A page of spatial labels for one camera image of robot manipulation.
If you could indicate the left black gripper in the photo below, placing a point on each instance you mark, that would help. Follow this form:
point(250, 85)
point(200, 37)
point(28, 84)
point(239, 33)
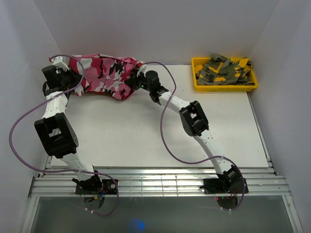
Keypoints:
point(76, 77)

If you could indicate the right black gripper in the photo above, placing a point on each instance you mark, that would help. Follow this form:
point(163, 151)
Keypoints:
point(133, 82)

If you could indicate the pink camouflage trousers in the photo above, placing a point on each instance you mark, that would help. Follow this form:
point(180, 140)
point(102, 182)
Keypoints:
point(103, 74)

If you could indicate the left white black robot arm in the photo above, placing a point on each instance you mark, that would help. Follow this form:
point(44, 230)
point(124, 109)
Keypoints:
point(55, 131)

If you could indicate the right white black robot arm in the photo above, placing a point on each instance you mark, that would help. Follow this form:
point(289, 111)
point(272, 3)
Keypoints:
point(195, 124)

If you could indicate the green yellow camouflage trousers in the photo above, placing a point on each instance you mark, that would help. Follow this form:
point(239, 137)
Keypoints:
point(220, 70)

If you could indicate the yellow plastic bin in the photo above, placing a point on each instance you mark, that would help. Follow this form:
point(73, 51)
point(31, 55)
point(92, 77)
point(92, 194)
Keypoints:
point(220, 88)

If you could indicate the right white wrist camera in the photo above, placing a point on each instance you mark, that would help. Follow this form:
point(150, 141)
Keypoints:
point(141, 66)

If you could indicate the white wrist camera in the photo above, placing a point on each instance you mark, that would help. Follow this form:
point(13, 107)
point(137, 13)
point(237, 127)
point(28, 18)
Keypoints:
point(141, 66)
point(61, 62)

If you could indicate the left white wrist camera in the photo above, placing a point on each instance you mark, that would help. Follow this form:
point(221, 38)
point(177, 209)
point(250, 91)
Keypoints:
point(61, 62)

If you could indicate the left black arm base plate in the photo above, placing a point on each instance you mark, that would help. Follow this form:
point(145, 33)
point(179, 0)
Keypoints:
point(107, 187)

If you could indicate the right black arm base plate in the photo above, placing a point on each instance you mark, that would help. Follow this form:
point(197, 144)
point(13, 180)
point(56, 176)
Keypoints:
point(217, 186)

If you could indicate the aluminium rail frame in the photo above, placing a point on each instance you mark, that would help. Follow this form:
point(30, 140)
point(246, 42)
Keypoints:
point(161, 182)

